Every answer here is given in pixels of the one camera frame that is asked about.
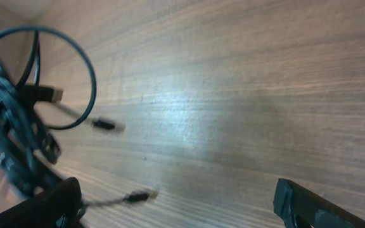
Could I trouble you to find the black usb cables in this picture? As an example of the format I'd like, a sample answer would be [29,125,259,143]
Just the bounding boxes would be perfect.
[0,25,160,210]

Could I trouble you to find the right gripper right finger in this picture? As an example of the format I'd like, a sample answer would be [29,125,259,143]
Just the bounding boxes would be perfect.
[273,179,365,228]

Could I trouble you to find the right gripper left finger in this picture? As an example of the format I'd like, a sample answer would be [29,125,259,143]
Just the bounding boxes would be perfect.
[0,177,83,228]

